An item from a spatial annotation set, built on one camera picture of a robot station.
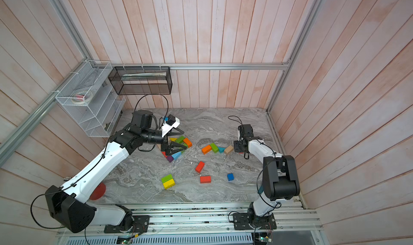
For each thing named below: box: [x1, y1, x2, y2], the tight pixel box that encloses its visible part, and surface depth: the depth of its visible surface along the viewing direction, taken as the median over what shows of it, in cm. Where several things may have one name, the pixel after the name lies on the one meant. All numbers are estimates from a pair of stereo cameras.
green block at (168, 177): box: [161, 174, 173, 184], surface depth 89 cm
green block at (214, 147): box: [210, 142, 219, 154], surface depth 100 cm
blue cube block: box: [226, 173, 235, 182], surface depth 90 cm
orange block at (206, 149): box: [201, 144, 212, 155], surface depth 100 cm
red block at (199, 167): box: [195, 161, 205, 174], surface depth 94 cm
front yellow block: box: [162, 178, 176, 190], surface depth 86 cm
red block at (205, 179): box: [200, 175, 212, 184], surface depth 89 cm
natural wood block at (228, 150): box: [223, 145, 234, 155], surface depth 99 cm
